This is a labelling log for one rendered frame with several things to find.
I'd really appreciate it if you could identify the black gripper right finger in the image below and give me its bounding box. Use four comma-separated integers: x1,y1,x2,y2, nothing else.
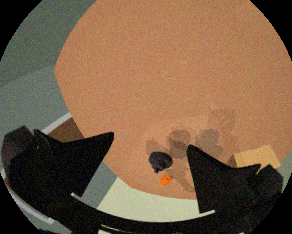
186,144,262,214

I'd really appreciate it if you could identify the orange knob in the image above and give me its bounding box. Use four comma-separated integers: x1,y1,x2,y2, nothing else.
161,174,173,186

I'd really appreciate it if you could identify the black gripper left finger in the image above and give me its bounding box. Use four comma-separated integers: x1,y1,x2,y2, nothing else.
34,129,114,197

